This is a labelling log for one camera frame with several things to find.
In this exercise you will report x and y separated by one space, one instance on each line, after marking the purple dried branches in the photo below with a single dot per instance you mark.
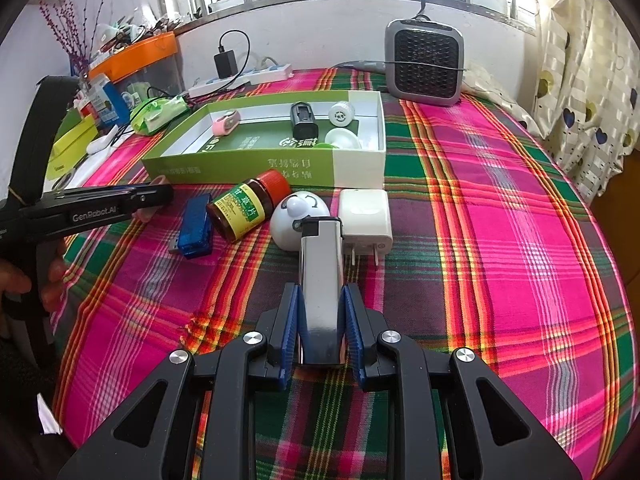
75 32

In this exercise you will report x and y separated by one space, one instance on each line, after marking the white power strip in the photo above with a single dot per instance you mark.
271 74

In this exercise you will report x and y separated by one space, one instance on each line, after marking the green and white box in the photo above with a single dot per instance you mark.
191 154

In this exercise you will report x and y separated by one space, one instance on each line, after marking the white wall charger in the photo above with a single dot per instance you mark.
367 226

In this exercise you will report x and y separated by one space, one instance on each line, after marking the black rectangular device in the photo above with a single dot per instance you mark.
303 123

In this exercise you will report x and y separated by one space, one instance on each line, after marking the pink clip holder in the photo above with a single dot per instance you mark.
226 123
146 213

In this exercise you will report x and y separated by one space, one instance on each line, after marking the grey portable fan heater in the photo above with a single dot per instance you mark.
424 61

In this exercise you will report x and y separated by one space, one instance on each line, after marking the green tissue pack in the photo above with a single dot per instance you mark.
155 114

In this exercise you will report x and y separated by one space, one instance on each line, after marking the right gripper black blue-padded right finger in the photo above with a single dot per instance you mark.
449 412

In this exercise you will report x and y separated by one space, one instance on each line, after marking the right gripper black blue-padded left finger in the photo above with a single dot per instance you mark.
152 433

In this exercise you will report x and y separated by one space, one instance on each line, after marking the patterned curtain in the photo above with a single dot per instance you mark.
587 100

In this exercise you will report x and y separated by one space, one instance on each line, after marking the small white round device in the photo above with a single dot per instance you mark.
341 114

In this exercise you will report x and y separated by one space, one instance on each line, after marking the green white suction hook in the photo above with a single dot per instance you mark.
339 138

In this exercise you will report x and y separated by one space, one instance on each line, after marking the blue white carton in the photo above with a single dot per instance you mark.
108 103

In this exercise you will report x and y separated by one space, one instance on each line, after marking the black power adapter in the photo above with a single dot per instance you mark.
225 62

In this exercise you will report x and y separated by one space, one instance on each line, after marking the orange lidded storage bin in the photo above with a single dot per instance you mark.
152 61

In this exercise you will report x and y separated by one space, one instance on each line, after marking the white panda ball toy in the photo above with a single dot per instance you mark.
286 219

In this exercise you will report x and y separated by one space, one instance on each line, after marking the plaid bed sheet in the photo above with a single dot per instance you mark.
493 250

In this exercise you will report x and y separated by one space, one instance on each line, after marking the brown medicine bottle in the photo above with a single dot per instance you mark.
247 205

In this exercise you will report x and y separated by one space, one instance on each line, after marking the silver lighter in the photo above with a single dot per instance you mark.
321 279

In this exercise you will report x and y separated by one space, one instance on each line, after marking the yellow-green small box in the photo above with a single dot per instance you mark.
70 143

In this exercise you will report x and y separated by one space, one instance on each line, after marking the blue USB hub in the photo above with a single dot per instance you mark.
195 237

